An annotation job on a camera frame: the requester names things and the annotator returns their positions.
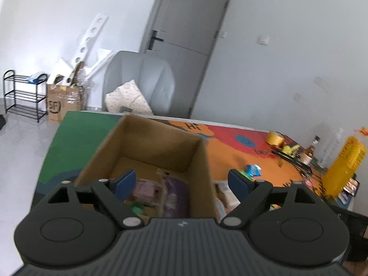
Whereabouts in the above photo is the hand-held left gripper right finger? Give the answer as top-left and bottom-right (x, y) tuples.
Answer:
(220, 170), (318, 229)

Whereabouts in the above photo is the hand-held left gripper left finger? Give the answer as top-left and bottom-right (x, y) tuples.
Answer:
(45, 170), (143, 230)

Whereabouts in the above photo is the cardboard box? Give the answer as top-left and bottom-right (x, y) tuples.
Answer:
(73, 114), (219, 222)

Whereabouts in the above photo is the beige snack packet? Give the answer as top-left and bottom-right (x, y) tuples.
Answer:
(213, 181), (240, 222)

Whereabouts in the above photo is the blue snack packet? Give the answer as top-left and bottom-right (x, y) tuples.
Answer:
(244, 164), (263, 177)

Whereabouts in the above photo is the pink snack packet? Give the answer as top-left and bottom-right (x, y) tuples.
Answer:
(128, 178), (161, 206)

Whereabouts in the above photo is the small green snack packet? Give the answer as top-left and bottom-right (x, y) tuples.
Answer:
(128, 203), (146, 215)

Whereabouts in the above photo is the purple snack packet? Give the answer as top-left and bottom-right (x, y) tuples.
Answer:
(161, 177), (190, 218)

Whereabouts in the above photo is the yellow tape roll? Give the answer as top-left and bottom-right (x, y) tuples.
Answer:
(265, 131), (285, 147)

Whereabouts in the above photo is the colourful printed table mat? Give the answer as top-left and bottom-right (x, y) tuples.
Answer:
(32, 111), (357, 222)

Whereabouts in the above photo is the crumpled yellow wrapper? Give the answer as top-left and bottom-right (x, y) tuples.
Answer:
(283, 144), (299, 157)

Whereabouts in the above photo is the amber glass bottle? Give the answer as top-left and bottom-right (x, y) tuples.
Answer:
(305, 136), (321, 157)

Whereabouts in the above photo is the dotted white cushion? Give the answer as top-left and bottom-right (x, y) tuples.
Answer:
(104, 80), (155, 116)

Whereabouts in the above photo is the clear plastic bottle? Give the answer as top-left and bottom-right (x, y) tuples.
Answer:
(318, 128), (344, 169)

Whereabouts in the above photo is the brown shipping carton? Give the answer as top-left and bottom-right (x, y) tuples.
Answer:
(46, 83), (84, 124)

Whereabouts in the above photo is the yellow plastic bag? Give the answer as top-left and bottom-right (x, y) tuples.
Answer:
(321, 136), (367, 197)

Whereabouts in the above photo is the grey armchair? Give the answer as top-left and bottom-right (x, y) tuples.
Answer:
(102, 50), (176, 117)

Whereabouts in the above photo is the black phone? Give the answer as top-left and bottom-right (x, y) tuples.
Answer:
(343, 178), (360, 196)

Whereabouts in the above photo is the white foam piece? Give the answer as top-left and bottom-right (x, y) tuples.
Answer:
(86, 48), (115, 79)

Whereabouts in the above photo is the black shoe rack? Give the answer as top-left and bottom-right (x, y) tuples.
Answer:
(3, 70), (48, 123)

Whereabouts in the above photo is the white foam board with holes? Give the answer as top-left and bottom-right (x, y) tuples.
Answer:
(70, 14), (110, 66)

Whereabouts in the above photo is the grey door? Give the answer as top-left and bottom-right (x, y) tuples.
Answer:
(139, 0), (233, 119)

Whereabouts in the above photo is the black wire stand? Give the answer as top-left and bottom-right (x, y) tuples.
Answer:
(270, 142), (325, 176)

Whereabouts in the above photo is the black door handle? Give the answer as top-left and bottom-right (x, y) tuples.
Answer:
(147, 30), (164, 51)

